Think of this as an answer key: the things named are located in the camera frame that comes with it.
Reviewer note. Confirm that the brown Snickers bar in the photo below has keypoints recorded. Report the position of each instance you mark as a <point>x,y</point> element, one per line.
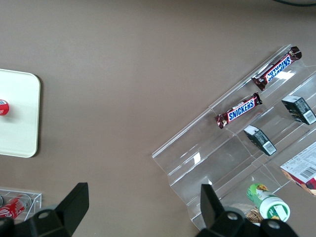
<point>277,69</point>
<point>240,111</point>

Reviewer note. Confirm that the clear acrylic bottle rack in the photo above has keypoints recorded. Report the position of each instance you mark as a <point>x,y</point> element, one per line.
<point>35,200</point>

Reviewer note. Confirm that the beige plastic tray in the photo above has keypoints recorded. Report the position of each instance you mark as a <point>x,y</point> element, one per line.
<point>19,113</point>

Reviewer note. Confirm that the red white yogurt cup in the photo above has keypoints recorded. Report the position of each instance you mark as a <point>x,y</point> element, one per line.
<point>3,107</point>

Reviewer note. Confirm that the clear acrylic stepped stand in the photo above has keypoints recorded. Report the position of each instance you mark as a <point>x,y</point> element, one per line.
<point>197,158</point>

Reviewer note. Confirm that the red white barcode box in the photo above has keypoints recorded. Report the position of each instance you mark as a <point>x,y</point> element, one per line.
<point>302,170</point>

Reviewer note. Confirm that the green white plastic bottle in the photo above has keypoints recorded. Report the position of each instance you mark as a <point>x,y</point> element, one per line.
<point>269,205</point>

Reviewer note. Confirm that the small black box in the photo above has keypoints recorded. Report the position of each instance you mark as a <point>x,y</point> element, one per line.
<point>298,109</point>
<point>260,140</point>

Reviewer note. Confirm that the red cola bottle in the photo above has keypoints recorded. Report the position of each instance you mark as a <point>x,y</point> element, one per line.
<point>14,206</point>

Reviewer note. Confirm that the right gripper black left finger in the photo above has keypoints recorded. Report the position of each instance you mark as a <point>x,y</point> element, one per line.
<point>77,202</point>

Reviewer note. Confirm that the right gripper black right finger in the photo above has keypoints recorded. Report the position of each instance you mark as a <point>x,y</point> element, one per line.
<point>209,207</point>

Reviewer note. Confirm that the tan wicker basket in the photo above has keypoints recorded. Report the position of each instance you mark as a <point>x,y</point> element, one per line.
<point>254,217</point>

